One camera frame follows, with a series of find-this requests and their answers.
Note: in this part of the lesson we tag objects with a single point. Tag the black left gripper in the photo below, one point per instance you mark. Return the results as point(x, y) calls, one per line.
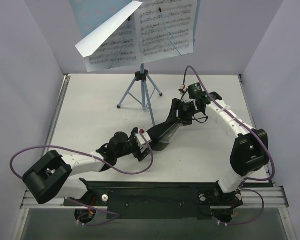
point(146, 156)

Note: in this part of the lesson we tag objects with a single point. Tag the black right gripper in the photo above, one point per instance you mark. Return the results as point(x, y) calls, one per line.
point(179, 110)

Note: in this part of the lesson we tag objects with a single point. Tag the black metronome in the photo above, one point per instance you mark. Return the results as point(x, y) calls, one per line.
point(161, 135)

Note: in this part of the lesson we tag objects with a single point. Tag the sheet music booklet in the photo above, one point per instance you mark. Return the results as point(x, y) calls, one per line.
point(132, 35)

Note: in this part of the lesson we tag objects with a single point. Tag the light blue music stand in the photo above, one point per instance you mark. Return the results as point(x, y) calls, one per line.
point(143, 87)

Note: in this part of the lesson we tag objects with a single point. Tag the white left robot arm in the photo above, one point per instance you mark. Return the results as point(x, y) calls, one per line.
point(54, 174)

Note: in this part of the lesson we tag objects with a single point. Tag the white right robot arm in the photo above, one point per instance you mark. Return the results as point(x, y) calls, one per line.
point(250, 150)

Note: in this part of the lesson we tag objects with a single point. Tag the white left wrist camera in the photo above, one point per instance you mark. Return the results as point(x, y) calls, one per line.
point(142, 138)

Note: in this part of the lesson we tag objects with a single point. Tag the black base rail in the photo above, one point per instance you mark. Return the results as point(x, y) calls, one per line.
point(190, 200)

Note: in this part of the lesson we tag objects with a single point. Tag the aluminium frame rail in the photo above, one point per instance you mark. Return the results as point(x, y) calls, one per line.
point(273, 197)

